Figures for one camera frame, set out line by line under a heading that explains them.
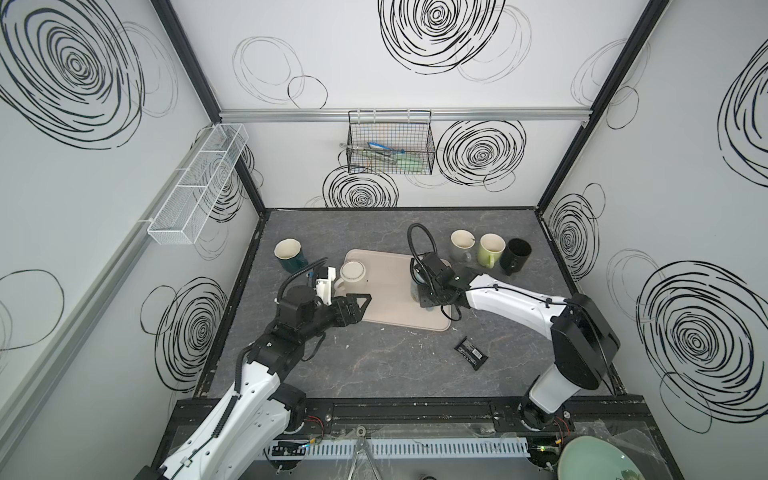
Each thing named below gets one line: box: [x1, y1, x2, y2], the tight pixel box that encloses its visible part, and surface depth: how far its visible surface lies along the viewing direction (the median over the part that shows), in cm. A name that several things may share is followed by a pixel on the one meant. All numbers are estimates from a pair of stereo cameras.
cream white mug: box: [334, 261, 366, 291], surface depth 95 cm
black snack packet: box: [454, 336, 489, 371], surface depth 84 cm
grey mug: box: [450, 228, 476, 263], surface depth 101 cm
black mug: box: [500, 238, 532, 276], surface depth 98 cm
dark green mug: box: [273, 238, 309, 274], surface depth 98 cm
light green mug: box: [477, 232, 506, 269], surface depth 99 cm
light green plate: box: [557, 435, 646, 480], surface depth 68 cm
